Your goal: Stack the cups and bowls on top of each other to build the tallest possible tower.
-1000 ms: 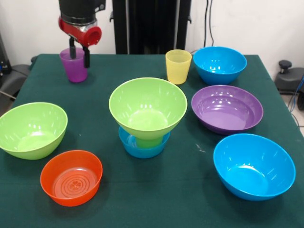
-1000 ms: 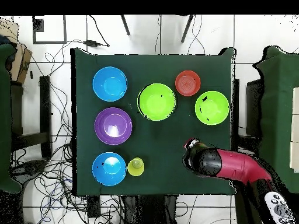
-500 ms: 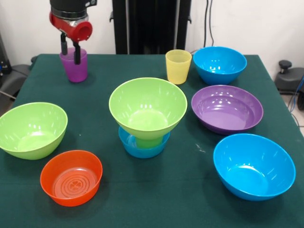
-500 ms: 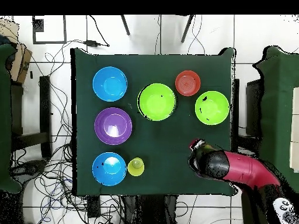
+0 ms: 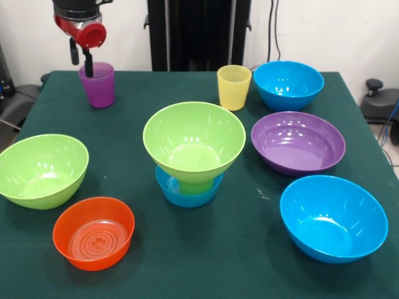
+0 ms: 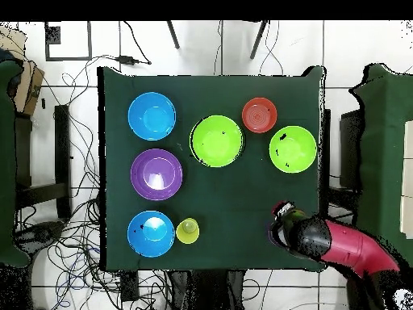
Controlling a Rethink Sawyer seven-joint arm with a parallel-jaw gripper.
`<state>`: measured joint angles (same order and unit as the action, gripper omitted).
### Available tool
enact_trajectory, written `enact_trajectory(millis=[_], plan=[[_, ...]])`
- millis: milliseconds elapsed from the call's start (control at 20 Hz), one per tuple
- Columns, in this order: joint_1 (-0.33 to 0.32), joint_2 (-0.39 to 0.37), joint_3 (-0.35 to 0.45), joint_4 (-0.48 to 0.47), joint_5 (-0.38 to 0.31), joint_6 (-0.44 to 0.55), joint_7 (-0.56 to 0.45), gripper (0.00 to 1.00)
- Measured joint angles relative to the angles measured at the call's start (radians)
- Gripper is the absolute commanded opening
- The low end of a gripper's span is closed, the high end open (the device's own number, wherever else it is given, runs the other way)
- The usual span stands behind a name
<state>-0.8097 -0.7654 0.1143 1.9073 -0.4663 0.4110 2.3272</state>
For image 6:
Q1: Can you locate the black power adapter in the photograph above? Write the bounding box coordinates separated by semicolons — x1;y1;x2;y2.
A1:
115;55;152;65

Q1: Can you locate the purple plastic bowl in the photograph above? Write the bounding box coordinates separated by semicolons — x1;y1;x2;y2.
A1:
130;148;184;202

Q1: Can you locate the grey base with black knob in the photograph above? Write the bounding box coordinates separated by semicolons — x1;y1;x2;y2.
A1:
14;220;67;256

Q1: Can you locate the dark green tablecloth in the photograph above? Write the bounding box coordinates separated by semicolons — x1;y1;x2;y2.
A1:
0;59;31;269
97;65;327;270
349;63;413;259

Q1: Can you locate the black metal frame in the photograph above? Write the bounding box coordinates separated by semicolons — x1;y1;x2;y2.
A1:
14;104;73;220
339;109;364;191

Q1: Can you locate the green plastic bowl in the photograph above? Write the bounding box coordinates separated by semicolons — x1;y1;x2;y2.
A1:
269;125;318;174
189;115;244;168

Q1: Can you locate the yellow plastic cup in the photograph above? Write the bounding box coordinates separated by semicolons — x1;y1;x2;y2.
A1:
176;217;200;245

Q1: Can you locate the black stand leg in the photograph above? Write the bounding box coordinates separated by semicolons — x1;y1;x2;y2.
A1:
249;20;269;61
166;20;181;50

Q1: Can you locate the black cable bundle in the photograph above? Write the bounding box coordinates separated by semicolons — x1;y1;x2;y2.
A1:
14;72;172;310

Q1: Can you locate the small orange plastic bowl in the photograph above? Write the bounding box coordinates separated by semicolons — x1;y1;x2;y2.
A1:
241;97;278;134

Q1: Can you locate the cardboard box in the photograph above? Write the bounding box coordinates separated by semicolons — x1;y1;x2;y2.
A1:
0;25;45;116

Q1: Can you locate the black floor box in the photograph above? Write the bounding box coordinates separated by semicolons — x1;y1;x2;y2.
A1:
119;270;140;301

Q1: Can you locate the blue plastic bowl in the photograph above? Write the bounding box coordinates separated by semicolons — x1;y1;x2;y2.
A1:
127;210;176;258
127;91;177;142

